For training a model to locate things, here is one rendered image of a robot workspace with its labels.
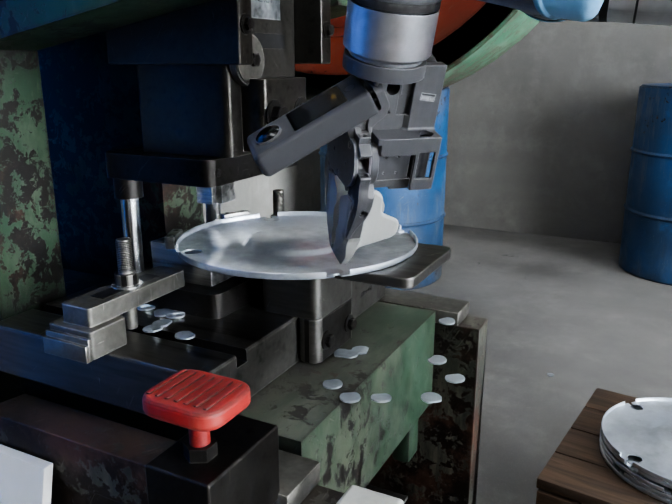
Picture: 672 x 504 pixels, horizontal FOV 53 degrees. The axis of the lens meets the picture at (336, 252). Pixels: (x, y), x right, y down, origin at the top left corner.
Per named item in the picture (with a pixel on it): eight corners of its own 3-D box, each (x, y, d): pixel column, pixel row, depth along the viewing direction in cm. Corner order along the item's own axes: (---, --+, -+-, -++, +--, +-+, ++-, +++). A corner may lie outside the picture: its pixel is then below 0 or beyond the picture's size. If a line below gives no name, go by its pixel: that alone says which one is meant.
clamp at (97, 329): (194, 310, 82) (189, 227, 79) (87, 364, 67) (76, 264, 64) (155, 302, 84) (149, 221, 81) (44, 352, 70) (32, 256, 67)
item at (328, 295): (448, 347, 85) (453, 242, 81) (407, 395, 73) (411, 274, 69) (277, 314, 96) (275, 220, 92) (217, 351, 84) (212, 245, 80)
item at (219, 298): (303, 273, 95) (303, 252, 95) (217, 320, 78) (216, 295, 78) (211, 259, 102) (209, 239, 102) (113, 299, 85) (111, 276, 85)
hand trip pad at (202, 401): (261, 469, 53) (258, 381, 51) (215, 512, 48) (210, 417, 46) (190, 447, 57) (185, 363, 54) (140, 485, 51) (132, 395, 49)
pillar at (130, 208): (148, 274, 86) (139, 163, 82) (136, 279, 84) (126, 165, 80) (135, 271, 86) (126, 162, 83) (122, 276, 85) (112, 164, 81)
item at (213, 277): (278, 255, 94) (277, 223, 92) (211, 286, 81) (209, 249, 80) (224, 247, 98) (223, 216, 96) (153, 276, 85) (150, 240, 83)
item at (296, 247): (462, 264, 74) (463, 257, 74) (196, 294, 65) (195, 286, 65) (363, 210, 100) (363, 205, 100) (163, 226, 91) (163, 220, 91)
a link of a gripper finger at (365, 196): (366, 246, 63) (380, 160, 58) (351, 247, 62) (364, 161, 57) (349, 219, 66) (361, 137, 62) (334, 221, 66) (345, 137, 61)
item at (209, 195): (240, 198, 88) (238, 170, 87) (217, 205, 84) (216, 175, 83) (219, 196, 89) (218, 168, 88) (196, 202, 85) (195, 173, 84)
